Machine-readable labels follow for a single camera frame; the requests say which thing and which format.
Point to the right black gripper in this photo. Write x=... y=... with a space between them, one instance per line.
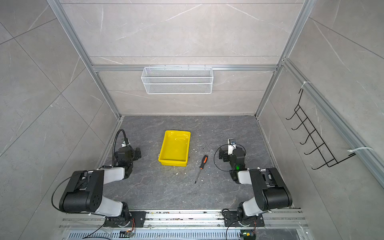
x=224 y=154

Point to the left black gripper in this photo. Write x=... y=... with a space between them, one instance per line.
x=137 y=153

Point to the orange black handled screwdriver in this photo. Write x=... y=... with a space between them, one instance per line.
x=203 y=162

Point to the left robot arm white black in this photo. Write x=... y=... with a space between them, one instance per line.
x=84 y=191

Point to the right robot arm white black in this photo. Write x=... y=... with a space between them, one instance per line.
x=269 y=188

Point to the yellow plastic bin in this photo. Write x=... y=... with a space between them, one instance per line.
x=175 y=148

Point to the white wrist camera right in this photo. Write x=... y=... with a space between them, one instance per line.
x=231 y=146

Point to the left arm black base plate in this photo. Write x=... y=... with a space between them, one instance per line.
x=135 y=218

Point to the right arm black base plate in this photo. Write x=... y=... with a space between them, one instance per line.
x=243 y=220

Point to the aluminium mounting rail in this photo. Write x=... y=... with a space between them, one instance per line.
x=214 y=219

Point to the white wire mesh basket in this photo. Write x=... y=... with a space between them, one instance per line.
x=177 y=80

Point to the black wire hook rack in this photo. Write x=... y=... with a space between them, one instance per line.
x=314 y=136

